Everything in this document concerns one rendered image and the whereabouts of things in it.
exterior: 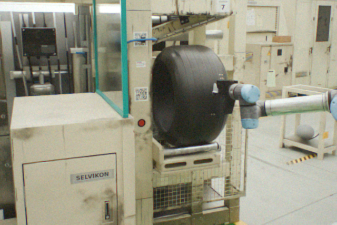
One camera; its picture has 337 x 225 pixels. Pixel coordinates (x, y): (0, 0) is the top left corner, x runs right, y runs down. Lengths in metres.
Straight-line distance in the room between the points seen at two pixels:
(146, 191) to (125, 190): 0.81
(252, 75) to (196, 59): 4.77
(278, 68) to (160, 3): 4.93
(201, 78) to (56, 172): 0.94
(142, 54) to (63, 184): 0.91
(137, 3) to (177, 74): 0.41
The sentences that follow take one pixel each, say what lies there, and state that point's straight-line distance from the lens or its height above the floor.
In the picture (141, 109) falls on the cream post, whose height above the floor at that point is 1.13.
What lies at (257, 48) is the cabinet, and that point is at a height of 1.18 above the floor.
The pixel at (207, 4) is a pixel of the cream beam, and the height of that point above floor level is 1.70.
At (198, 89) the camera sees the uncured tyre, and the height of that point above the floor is 1.26.
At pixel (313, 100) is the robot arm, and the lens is 1.75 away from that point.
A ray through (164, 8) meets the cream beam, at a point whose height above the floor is 1.68.
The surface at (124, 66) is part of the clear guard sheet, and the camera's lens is 1.29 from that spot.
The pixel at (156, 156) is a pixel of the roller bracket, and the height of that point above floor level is 0.88.
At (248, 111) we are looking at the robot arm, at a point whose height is 1.22.
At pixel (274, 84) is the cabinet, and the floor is 0.54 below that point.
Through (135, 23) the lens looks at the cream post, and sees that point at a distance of 1.99.
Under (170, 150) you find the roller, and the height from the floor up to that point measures 0.91.
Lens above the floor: 1.59
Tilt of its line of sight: 11 degrees down
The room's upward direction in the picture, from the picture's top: straight up
